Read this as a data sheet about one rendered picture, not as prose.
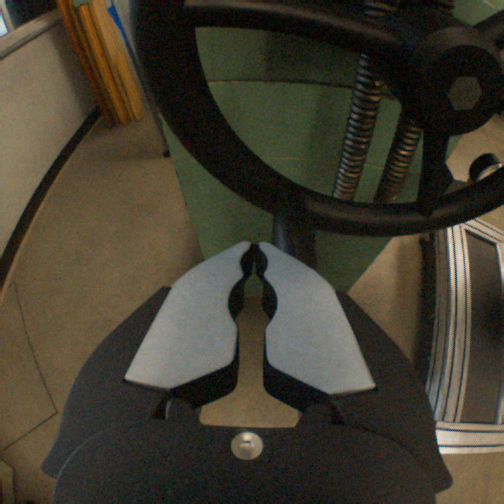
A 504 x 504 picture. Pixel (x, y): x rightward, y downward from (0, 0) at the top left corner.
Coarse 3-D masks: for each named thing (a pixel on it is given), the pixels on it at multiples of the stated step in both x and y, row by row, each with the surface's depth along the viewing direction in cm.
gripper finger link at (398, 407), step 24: (360, 312) 8; (360, 336) 7; (384, 336) 7; (384, 360) 6; (408, 360) 6; (384, 384) 5; (408, 384) 5; (336, 408) 5; (360, 408) 5; (384, 408) 5; (408, 408) 5; (384, 432) 4; (408, 432) 4; (432, 432) 4; (432, 456) 3; (432, 480) 3
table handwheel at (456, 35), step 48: (144, 0) 6; (192, 0) 7; (240, 0) 7; (336, 0) 16; (144, 48) 8; (192, 48) 9; (384, 48) 8; (432, 48) 6; (480, 48) 5; (192, 96) 10; (432, 96) 8; (480, 96) 7; (192, 144) 13; (240, 144) 14; (432, 144) 12; (240, 192) 16; (432, 192) 15; (480, 192) 15
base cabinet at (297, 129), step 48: (240, 96) 28; (288, 96) 27; (336, 96) 27; (384, 96) 25; (288, 144) 34; (336, 144) 33; (384, 144) 32; (192, 192) 43; (240, 240) 56; (336, 240) 55; (384, 240) 54; (336, 288) 80
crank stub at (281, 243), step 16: (288, 192) 15; (288, 208) 14; (304, 208) 14; (272, 224) 15; (288, 224) 13; (304, 224) 13; (272, 240) 14; (288, 240) 13; (304, 240) 13; (304, 256) 13
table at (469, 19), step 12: (84, 0) 14; (420, 0) 9; (456, 0) 8; (468, 0) 7; (480, 0) 7; (492, 0) 9; (456, 12) 9; (468, 12) 8; (480, 12) 8; (492, 12) 7; (468, 24) 9
